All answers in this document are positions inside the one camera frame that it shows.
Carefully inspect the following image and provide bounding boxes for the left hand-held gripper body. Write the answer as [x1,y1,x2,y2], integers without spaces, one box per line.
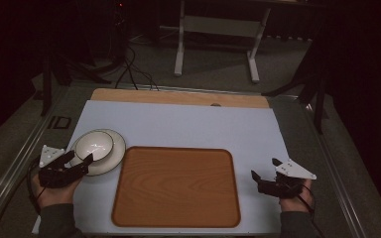
[38,144,89,189]

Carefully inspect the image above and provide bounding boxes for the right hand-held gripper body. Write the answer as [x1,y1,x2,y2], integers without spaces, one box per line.
[257,158,318,199]

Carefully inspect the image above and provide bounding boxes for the white bowl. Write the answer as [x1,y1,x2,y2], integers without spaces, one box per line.
[74,130,115,163]

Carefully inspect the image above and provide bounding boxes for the white plate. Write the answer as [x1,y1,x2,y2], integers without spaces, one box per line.
[68,128,127,177]

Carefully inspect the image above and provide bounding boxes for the person's left hand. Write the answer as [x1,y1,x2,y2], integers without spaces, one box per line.
[30,177,82,210]

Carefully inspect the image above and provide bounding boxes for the person's right hand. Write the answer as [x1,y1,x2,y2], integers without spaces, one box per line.
[279,178,314,213]

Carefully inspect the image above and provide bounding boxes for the wooden tray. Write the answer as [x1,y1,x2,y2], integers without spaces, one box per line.
[111,146,242,229]

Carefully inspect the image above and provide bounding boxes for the white table mat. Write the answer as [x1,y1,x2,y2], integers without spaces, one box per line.
[31,99,291,236]

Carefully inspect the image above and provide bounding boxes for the black stand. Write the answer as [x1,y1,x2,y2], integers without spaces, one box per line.
[40,29,113,117]
[261,33,331,135]

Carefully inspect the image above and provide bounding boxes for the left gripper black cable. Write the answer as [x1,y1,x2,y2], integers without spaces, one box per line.
[26,158,48,216]

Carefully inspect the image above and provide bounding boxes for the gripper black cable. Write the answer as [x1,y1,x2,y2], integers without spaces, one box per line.
[294,183,327,238]
[26,158,48,216]

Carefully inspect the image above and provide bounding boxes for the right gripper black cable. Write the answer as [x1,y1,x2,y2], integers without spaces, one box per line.
[294,183,327,238]

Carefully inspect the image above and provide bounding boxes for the metal floor rail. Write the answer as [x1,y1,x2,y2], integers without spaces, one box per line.
[302,102,369,238]
[0,86,67,229]

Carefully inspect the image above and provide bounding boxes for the black floor cables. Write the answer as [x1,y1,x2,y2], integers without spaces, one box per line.
[113,43,161,92]

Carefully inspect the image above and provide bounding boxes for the white metal desk frame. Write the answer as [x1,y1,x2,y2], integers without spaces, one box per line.
[174,0,272,84]

